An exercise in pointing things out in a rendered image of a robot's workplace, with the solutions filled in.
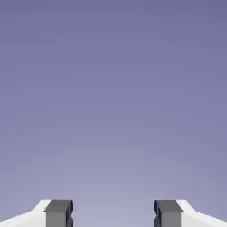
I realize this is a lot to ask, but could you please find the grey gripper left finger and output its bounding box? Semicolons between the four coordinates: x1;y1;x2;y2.
0;199;74;227

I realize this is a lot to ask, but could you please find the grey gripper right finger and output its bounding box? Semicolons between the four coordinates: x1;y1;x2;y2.
153;199;227;227

